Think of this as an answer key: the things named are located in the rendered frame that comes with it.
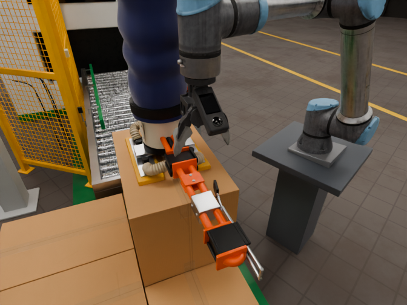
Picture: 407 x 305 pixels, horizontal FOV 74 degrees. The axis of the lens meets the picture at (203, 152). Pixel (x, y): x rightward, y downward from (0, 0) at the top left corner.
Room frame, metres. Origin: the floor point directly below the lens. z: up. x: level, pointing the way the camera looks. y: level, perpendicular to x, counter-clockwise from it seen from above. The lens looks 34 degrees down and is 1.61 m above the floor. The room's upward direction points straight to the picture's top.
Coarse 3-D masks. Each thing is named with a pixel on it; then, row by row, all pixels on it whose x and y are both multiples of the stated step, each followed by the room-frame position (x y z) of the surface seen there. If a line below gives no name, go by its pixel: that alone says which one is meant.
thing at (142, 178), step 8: (128, 144) 1.01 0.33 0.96; (136, 144) 0.98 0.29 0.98; (136, 160) 0.88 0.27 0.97; (144, 160) 0.85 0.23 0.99; (152, 160) 0.88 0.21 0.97; (136, 168) 0.83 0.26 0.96; (136, 176) 0.79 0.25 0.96; (144, 176) 0.78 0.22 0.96; (152, 176) 0.78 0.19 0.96; (160, 176) 0.78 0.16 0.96; (144, 184) 0.76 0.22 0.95
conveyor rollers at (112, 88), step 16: (96, 80) 3.00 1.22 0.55; (112, 80) 3.04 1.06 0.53; (112, 96) 2.54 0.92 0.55; (128, 96) 2.58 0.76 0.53; (96, 112) 2.20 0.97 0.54; (112, 112) 2.18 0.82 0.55; (128, 112) 2.22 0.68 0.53; (96, 128) 1.88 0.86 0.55; (112, 128) 1.91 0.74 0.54; (128, 128) 1.88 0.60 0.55; (112, 144) 1.65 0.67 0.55; (112, 160) 1.47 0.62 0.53; (112, 176) 1.30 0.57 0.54
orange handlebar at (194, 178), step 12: (168, 144) 0.83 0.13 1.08; (180, 168) 0.68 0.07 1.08; (192, 168) 0.68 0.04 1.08; (180, 180) 0.63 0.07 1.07; (192, 180) 0.61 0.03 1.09; (204, 180) 0.61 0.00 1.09; (192, 192) 0.57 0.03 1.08; (204, 216) 0.48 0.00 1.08; (216, 216) 0.48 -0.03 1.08; (228, 264) 0.35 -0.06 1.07
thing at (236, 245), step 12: (216, 228) 0.43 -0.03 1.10; (228, 228) 0.43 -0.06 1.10; (204, 240) 0.42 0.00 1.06; (216, 240) 0.39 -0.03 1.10; (228, 240) 0.39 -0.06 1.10; (240, 240) 0.39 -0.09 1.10; (216, 252) 0.38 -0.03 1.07; (228, 252) 0.36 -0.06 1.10; (240, 252) 0.37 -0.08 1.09; (216, 264) 0.35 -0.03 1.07
